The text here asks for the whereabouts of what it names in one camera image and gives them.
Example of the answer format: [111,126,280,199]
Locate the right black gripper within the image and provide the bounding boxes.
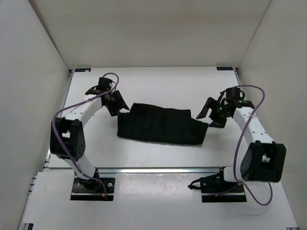
[196,98,230,129]

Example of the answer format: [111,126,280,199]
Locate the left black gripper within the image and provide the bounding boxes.
[105,90,130,116]

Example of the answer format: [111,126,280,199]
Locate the black pleated skirt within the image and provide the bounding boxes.
[117,103,209,145]

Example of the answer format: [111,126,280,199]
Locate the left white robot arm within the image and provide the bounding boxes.
[50,87,129,194]

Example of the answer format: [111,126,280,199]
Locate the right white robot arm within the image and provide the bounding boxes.
[197,96,286,194]

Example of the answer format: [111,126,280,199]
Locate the right blue table label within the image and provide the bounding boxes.
[216,67,233,71]

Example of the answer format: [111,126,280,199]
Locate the blue table label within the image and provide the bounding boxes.
[216,67,233,71]
[74,68,91,72]

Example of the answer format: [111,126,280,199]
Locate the left blue table label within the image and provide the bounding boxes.
[74,68,91,72]

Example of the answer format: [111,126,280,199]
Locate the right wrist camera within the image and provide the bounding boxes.
[225,87,245,101]

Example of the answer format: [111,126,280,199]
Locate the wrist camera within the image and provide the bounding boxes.
[225,87,245,101]
[96,77,113,92]

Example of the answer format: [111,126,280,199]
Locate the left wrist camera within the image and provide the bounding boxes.
[96,77,113,92]

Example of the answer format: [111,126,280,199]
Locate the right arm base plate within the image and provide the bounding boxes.
[200,175,247,203]

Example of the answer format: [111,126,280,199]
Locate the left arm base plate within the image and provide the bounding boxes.
[70,173,116,201]

